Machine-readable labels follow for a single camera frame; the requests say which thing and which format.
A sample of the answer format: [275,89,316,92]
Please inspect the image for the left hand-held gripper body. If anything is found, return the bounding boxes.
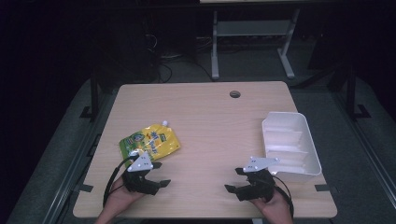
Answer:
[121,151,162,196]

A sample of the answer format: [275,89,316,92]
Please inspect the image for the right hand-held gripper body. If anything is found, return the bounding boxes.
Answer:
[234,156,281,203]

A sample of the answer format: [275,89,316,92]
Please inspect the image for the yellow green spout pouch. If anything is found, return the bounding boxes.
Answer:
[119,119,182,169]

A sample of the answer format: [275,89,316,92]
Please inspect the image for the white plastic divided bin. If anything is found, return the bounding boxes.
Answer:
[261,111,322,184]

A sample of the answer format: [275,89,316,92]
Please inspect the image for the person's right hand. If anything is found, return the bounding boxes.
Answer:
[248,188,294,220]

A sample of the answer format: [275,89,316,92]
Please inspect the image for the person's left hand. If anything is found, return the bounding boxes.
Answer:
[103,175,146,217]

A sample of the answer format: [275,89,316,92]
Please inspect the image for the black metal stand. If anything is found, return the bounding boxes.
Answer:
[344,63,372,119]
[79,70,101,121]

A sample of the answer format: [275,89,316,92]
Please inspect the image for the black cable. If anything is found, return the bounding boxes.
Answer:
[102,156,139,208]
[270,175,295,218]

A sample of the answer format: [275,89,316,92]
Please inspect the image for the dark floor cable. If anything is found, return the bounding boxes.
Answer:
[158,54,217,84]

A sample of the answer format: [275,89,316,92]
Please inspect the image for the white metal desk frame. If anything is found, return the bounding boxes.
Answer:
[210,8,302,80]

